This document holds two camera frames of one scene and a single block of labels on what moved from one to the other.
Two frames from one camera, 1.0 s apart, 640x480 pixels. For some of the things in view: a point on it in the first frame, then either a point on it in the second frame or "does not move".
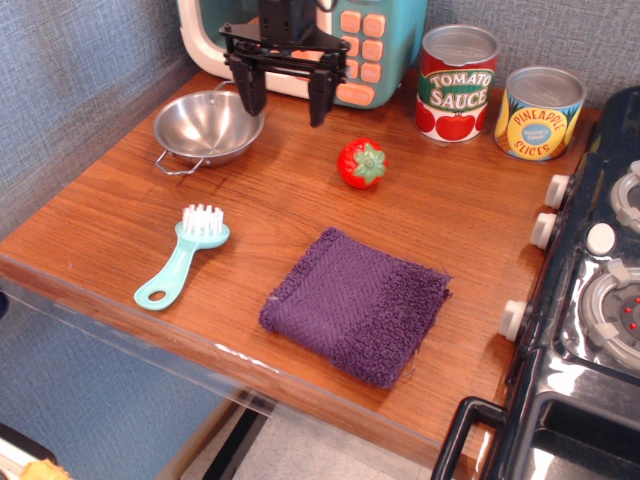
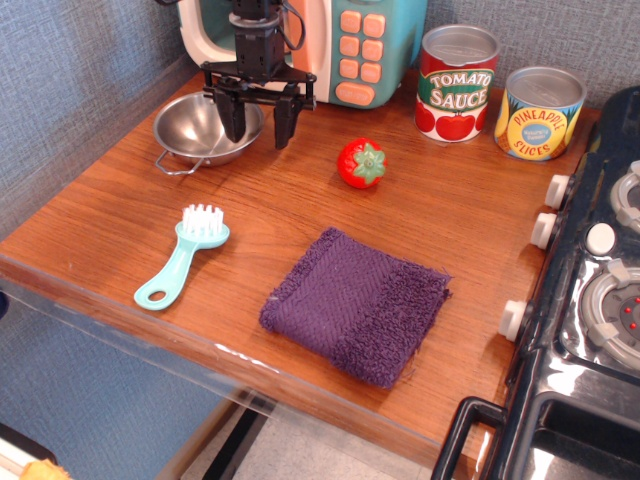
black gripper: [287, 39] → [259, 41]
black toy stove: [573, 405] does not move
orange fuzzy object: [43, 470] does not move
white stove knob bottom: [511, 319] does not move
